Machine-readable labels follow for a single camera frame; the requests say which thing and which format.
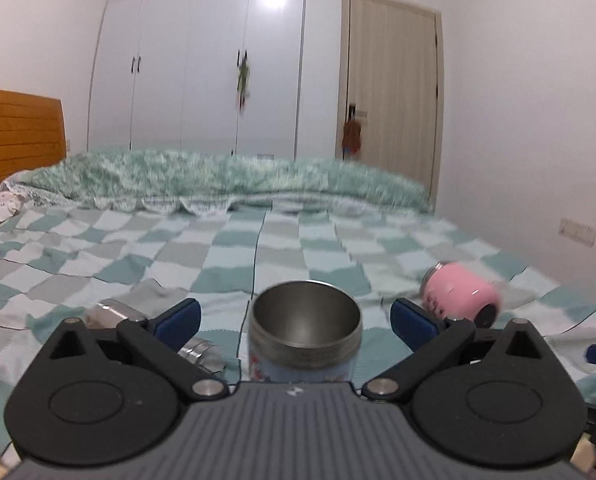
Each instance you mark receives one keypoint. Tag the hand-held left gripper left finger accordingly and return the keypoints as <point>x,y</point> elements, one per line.
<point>180,319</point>

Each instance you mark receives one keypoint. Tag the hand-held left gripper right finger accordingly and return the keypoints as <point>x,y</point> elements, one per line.
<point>411,324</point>

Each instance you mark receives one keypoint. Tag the blue floral steel cup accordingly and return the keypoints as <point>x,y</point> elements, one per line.
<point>305,342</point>

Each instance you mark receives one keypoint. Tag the pink cup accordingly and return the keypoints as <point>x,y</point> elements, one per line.
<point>458,294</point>

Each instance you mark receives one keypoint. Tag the silver steel cup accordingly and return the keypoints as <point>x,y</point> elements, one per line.
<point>109,312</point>

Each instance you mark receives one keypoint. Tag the checked green bed sheet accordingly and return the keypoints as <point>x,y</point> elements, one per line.
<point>128,255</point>

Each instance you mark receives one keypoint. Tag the green floral quilt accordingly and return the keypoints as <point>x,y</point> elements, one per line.
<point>218,177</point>

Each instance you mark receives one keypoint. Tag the red hanging ornament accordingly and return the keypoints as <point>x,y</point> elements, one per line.
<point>351,135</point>

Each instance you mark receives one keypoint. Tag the beige door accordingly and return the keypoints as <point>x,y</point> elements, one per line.
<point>392,95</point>

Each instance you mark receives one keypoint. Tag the green hanging ornament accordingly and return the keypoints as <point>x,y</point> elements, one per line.
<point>243,80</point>

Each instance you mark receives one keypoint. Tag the wooden headboard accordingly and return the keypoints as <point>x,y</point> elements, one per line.
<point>15,135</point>

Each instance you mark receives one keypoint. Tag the white wardrobe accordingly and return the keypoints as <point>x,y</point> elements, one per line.
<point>198,60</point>

